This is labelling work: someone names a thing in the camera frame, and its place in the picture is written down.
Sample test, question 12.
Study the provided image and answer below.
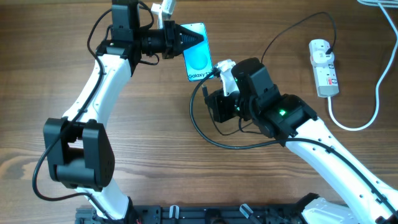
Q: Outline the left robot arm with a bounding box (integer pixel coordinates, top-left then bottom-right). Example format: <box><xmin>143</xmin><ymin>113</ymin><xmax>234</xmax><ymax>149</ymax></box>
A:
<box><xmin>40</xmin><ymin>1</ymin><xmax>204</xmax><ymax>223</ymax></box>

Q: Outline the white power strip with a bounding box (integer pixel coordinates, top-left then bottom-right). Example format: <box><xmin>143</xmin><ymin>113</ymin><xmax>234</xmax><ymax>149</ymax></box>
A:
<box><xmin>308</xmin><ymin>39</ymin><xmax>339</xmax><ymax>98</ymax></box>

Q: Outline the black USB charging cable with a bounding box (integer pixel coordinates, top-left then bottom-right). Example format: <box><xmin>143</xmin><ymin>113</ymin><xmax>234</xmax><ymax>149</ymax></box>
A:
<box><xmin>201</xmin><ymin>11</ymin><xmax>338</xmax><ymax>137</ymax></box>

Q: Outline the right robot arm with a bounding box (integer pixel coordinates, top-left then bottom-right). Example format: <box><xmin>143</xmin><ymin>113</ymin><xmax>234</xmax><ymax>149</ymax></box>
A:
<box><xmin>205</xmin><ymin>58</ymin><xmax>397</xmax><ymax>223</ymax></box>

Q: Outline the Galaxy S25 smartphone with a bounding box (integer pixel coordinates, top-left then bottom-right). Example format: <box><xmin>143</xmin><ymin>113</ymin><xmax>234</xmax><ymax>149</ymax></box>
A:
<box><xmin>182</xmin><ymin>22</ymin><xmax>213</xmax><ymax>82</ymax></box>

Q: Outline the white power strip cord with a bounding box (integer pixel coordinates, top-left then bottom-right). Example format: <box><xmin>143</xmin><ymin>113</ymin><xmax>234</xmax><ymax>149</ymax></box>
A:
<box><xmin>327</xmin><ymin>0</ymin><xmax>398</xmax><ymax>132</ymax></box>

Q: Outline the white USB charger plug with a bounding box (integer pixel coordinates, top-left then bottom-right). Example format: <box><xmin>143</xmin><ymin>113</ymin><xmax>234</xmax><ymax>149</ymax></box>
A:
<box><xmin>310</xmin><ymin>50</ymin><xmax>335</xmax><ymax>67</ymax></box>

